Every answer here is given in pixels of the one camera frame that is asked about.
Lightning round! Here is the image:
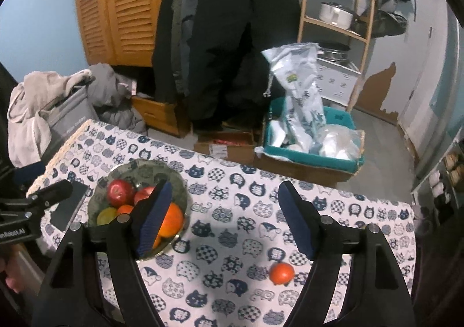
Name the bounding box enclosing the white patterned box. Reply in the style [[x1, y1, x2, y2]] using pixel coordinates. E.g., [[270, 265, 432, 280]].
[[315, 64, 363, 106]]

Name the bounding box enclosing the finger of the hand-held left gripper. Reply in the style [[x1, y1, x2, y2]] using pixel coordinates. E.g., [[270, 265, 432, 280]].
[[25, 179, 74, 212], [11, 161, 47, 186]]

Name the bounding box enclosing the teal box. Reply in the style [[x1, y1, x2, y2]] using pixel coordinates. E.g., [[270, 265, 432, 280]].
[[263, 97, 365, 173]]

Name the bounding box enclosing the cat-print tablecloth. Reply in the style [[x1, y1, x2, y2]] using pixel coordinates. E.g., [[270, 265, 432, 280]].
[[27, 120, 416, 327]]

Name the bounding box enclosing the grey hanging jacket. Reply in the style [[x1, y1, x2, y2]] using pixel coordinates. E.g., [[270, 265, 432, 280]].
[[170, 0, 204, 96]]

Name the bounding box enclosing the grey padded jacket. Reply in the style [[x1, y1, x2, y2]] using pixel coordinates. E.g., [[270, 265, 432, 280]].
[[87, 63, 147, 135]]

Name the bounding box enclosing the person's left hand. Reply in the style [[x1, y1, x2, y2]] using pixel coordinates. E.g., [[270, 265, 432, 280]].
[[0, 258, 23, 294]]

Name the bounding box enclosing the large orange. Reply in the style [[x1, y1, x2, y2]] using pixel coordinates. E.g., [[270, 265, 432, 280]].
[[152, 203, 185, 250]]

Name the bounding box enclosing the beige fleece garment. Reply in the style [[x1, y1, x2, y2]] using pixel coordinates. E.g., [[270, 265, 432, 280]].
[[7, 70, 95, 168]]

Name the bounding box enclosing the black smartphone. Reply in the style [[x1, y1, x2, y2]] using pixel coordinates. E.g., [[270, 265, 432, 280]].
[[50, 182, 89, 231]]

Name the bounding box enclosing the wooden box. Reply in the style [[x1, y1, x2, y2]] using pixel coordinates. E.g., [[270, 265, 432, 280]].
[[131, 94, 191, 137]]

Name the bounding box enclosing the cardboard box with red packets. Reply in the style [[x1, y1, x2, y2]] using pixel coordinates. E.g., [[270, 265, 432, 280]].
[[194, 129, 256, 164]]

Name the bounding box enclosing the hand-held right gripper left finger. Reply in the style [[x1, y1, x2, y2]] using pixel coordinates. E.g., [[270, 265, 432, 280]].
[[32, 180, 173, 327]]

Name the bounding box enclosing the steel pot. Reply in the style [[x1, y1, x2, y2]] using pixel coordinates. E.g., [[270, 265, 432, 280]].
[[318, 42, 351, 63]]

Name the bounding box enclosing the white printed plastic bag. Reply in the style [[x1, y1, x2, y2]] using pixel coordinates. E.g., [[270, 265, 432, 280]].
[[261, 42, 327, 152]]

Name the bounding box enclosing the yellow-green pear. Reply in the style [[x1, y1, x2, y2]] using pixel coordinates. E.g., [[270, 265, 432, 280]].
[[96, 207, 120, 227]]

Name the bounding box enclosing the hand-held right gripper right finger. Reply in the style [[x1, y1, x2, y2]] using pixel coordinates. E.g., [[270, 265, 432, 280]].
[[278, 181, 417, 327]]

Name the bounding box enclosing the white cooking pot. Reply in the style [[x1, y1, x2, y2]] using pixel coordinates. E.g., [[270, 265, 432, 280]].
[[319, 1, 358, 30]]

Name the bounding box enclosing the shoe rack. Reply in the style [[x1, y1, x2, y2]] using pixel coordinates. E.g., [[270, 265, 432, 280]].
[[411, 124, 464, 233]]

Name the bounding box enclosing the grey tote bag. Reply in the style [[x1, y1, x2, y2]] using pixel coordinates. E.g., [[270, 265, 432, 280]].
[[38, 86, 100, 146]]

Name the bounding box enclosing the clear plastic bag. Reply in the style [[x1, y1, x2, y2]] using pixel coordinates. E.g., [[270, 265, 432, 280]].
[[310, 124, 365, 161]]

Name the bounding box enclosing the wooden shelf rack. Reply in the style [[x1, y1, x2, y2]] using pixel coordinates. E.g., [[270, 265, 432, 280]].
[[297, 0, 378, 112]]

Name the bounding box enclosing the ribbed glass bowl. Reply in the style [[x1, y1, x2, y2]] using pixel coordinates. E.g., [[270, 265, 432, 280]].
[[87, 159, 189, 260]]

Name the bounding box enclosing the red apple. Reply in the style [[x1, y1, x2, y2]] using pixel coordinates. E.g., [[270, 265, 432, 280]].
[[134, 186, 157, 206], [107, 179, 135, 207]]

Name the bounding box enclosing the large black hanging coat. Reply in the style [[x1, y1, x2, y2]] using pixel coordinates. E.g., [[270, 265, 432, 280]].
[[186, 0, 303, 121]]

